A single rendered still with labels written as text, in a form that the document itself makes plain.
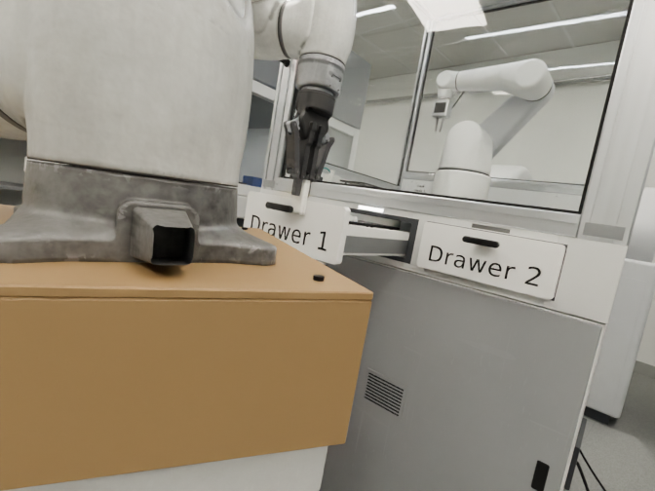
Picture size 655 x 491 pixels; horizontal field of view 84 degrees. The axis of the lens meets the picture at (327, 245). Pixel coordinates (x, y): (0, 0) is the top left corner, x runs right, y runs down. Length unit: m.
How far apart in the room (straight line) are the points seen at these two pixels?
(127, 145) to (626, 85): 0.82
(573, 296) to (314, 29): 0.69
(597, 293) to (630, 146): 0.27
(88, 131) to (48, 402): 0.16
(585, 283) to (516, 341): 0.17
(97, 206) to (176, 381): 0.12
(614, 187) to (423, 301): 0.44
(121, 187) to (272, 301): 0.12
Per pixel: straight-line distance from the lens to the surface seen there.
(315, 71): 0.74
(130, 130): 0.27
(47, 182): 0.30
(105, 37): 0.28
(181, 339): 0.22
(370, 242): 0.79
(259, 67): 1.76
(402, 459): 1.07
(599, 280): 0.84
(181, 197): 0.28
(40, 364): 0.23
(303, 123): 0.73
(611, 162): 0.86
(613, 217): 0.84
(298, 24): 0.78
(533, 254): 0.83
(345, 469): 1.20
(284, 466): 0.29
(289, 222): 0.76
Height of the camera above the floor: 0.92
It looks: 6 degrees down
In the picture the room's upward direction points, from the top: 10 degrees clockwise
